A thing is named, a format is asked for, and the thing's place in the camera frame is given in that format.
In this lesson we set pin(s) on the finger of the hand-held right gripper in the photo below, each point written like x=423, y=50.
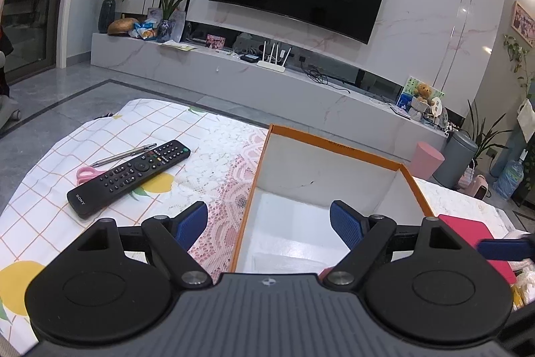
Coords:
x=501, y=250

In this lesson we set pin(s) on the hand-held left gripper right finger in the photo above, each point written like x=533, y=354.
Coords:
x=347, y=225

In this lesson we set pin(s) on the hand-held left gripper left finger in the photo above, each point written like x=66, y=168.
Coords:
x=190, y=225

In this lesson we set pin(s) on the orange cardboard box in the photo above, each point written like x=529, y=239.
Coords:
x=317, y=181

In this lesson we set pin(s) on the red lidded plastic box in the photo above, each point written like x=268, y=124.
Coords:
x=472, y=229

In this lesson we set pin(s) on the small pink heater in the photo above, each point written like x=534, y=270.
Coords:
x=480, y=186

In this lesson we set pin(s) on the blue water jug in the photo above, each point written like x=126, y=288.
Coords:
x=510, y=179

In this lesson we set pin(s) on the black TV remote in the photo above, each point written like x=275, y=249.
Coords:
x=125, y=177

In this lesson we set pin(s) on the pink gift bag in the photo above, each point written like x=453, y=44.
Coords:
x=466, y=177

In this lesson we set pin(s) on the silver pen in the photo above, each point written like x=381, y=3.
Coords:
x=125, y=154

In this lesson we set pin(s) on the pink bin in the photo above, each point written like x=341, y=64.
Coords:
x=426, y=160

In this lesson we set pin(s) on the grey trash can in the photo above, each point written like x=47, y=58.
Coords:
x=455, y=156

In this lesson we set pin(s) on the long-leaf potted plant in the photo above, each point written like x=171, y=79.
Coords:
x=487, y=139

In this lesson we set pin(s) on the pink scissors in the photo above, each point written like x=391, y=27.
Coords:
x=85, y=173

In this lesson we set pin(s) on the white booklet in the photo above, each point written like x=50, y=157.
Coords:
x=401, y=111

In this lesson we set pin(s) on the printed tablecloth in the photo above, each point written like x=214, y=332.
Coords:
x=104, y=122

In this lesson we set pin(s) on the white tote bag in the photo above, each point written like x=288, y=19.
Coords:
x=526, y=118

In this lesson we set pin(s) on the white round fan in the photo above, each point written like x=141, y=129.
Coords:
x=436, y=106

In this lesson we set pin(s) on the brown teddy bear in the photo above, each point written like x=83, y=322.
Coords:
x=424, y=91

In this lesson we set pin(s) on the green picture board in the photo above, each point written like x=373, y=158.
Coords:
x=411, y=83

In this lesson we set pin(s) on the grey marble TV console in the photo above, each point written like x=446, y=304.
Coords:
x=209, y=68

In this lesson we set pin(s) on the white router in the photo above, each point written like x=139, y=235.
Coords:
x=271, y=65

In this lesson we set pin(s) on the black set-top box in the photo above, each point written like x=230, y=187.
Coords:
x=250, y=58

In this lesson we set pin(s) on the yellow papers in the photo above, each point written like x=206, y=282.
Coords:
x=177, y=45

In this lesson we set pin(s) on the pink photo card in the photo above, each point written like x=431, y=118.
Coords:
x=215, y=41

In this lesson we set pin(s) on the blue snack bags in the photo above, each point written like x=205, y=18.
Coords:
x=146, y=31

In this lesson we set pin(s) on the hanging vine plant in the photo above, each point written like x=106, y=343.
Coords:
x=516, y=51

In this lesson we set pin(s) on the grey office chair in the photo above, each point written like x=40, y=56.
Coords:
x=8, y=108

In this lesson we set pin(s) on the blue vase with dried flowers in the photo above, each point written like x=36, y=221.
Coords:
x=106, y=12

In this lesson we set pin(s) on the small photo frame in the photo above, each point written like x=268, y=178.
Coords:
x=154, y=16

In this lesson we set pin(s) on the framed wall picture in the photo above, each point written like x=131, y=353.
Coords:
x=524, y=22

